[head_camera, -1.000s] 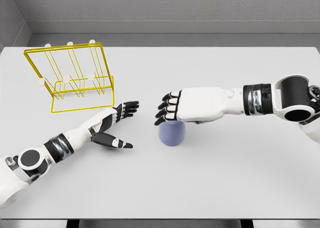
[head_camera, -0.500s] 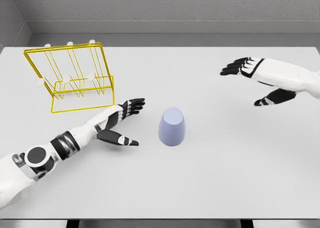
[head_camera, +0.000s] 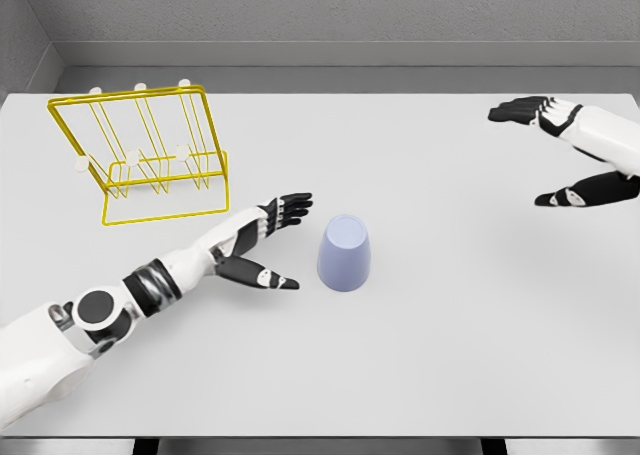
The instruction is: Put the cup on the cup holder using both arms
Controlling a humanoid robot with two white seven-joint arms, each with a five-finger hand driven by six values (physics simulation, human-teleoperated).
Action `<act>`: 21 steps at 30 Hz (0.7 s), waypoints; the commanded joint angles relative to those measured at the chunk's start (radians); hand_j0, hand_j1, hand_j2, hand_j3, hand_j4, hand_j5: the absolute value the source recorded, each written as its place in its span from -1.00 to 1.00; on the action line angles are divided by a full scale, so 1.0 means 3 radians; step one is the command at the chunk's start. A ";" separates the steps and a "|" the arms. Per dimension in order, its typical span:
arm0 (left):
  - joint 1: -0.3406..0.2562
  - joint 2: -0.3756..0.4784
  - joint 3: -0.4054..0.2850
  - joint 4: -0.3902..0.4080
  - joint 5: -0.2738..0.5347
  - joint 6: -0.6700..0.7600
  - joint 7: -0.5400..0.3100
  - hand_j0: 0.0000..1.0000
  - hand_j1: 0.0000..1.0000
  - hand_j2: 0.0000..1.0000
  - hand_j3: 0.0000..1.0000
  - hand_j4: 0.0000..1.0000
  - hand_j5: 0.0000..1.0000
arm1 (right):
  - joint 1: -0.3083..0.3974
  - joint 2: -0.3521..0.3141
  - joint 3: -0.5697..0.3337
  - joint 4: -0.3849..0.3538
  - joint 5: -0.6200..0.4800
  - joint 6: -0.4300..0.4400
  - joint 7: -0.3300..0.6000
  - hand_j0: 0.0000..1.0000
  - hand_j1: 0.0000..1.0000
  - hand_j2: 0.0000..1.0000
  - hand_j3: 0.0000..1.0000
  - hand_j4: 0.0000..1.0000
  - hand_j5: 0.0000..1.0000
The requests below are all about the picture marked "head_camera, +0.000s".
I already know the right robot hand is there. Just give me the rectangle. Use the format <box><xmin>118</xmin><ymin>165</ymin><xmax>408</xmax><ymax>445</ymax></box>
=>
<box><xmin>487</xmin><ymin>95</ymin><xmax>640</xmax><ymax>208</ymax></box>

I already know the yellow wire cup holder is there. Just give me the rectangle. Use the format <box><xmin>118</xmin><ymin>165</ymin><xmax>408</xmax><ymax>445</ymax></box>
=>
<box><xmin>46</xmin><ymin>77</ymin><xmax>232</xmax><ymax>227</ymax></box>

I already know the lavender cup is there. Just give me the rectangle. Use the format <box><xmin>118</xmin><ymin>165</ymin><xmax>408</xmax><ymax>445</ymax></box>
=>
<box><xmin>316</xmin><ymin>214</ymin><xmax>373</xmax><ymax>293</ymax></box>

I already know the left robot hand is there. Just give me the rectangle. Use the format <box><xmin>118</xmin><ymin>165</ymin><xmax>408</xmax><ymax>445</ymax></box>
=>
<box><xmin>191</xmin><ymin>191</ymin><xmax>315</xmax><ymax>291</ymax></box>

